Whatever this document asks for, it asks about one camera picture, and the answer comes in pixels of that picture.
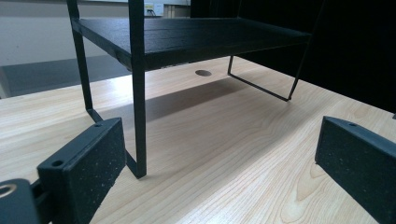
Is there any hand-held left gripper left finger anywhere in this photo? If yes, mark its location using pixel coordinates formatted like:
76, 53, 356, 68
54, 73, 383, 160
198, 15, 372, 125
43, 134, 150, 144
36, 117, 127, 224

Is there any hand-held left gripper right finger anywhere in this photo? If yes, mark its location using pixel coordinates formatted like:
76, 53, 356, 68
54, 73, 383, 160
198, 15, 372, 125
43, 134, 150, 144
315, 116, 396, 224

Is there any black two-tier shelf rack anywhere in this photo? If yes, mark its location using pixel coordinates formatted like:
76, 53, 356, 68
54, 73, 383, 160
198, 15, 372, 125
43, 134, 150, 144
65, 0, 313, 180

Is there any dark curtain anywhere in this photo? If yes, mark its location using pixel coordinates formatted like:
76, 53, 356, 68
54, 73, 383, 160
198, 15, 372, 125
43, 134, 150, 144
190, 0, 396, 114

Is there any white wall outlet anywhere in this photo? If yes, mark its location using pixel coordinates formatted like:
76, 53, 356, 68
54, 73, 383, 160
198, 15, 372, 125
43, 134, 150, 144
143, 2, 164, 17

